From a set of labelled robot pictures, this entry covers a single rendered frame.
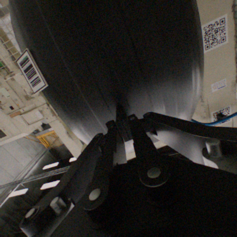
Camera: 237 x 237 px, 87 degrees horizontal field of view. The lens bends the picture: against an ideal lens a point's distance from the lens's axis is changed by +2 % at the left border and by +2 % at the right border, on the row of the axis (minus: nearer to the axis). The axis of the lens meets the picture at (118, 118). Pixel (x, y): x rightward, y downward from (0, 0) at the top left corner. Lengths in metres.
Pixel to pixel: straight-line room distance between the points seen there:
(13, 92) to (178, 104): 4.75
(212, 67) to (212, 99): 0.11
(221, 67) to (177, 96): 0.33
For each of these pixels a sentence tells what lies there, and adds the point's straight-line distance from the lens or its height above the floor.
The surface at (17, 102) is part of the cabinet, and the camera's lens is 4.91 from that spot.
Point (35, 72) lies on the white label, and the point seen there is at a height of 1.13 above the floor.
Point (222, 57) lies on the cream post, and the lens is 0.55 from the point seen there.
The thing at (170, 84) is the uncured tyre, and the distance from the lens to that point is 0.23.
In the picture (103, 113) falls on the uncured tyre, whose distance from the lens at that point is 0.22.
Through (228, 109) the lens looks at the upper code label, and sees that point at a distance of 0.63.
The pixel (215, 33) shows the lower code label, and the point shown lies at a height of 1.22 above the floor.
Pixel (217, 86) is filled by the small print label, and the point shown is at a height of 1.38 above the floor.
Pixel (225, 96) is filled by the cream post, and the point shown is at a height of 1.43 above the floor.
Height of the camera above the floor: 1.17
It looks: 23 degrees up
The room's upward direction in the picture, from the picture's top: 154 degrees clockwise
